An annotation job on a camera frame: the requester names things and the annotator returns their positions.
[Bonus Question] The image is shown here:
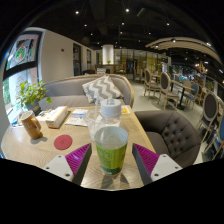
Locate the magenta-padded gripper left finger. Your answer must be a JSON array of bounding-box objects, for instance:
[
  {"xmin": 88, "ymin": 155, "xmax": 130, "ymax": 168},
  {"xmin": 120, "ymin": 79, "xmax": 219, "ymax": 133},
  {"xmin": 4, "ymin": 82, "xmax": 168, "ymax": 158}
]
[{"xmin": 42, "ymin": 143, "xmax": 93, "ymax": 186}]

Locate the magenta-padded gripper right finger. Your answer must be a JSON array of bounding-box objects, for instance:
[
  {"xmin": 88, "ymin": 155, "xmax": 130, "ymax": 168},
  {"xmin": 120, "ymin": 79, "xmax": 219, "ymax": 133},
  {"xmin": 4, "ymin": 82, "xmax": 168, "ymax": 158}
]
[{"xmin": 132, "ymin": 143, "xmax": 183, "ymax": 186}]

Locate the green-labelled clear drink bottle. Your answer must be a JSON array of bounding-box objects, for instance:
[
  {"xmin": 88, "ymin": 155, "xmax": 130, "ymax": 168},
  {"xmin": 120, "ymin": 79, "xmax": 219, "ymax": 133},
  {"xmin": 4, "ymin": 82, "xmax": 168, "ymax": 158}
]
[{"xmin": 94, "ymin": 98, "xmax": 130, "ymax": 177}]

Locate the flat round red coaster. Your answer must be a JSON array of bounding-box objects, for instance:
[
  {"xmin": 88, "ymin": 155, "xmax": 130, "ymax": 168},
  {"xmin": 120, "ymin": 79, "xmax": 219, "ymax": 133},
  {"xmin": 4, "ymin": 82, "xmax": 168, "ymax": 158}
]
[{"xmin": 53, "ymin": 134, "xmax": 74, "ymax": 151}]

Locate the dark grey tufted armchair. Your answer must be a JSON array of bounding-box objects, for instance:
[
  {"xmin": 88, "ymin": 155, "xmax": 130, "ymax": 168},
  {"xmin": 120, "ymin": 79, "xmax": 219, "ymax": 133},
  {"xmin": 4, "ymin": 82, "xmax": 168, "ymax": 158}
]
[{"xmin": 134, "ymin": 109, "xmax": 203, "ymax": 169}]

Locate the yellow card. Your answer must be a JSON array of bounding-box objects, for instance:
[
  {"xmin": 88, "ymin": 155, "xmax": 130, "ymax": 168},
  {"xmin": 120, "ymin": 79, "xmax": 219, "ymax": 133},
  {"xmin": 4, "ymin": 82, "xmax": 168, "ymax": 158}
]
[{"xmin": 120, "ymin": 104, "xmax": 132, "ymax": 115}]

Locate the brown ceramic mug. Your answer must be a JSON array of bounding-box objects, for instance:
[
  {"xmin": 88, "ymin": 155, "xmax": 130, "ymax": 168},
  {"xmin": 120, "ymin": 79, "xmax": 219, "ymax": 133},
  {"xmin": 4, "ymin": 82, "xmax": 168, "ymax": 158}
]
[{"xmin": 18, "ymin": 109, "xmax": 44, "ymax": 140}]

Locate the grey chevron pillow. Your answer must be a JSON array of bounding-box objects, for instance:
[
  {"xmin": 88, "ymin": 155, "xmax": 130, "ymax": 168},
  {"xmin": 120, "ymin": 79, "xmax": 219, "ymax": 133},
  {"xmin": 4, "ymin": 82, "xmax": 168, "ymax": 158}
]
[{"xmin": 81, "ymin": 75, "xmax": 125, "ymax": 104}]

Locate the green potted plant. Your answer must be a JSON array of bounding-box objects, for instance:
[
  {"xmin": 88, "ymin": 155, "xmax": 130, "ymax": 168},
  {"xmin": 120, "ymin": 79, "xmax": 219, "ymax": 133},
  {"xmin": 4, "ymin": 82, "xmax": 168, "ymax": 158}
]
[{"xmin": 16, "ymin": 79, "xmax": 53, "ymax": 113}]

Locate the white round pillar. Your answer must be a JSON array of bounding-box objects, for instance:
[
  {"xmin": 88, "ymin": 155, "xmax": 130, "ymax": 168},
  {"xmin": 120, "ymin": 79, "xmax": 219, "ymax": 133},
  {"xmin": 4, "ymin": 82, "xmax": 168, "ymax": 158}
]
[{"xmin": 101, "ymin": 44, "xmax": 115, "ymax": 65}]

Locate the window with colourful decals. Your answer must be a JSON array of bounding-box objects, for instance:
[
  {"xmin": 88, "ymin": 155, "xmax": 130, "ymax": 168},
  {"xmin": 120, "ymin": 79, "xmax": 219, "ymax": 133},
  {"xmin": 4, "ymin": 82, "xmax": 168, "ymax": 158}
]
[{"xmin": 2, "ymin": 31, "xmax": 44, "ymax": 111}]

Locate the group of ceiling lights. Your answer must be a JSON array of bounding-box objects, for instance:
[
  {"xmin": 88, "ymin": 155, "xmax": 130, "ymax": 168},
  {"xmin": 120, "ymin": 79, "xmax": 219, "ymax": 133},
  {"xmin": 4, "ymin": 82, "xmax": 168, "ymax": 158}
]
[{"xmin": 73, "ymin": 6, "xmax": 224, "ymax": 74}]

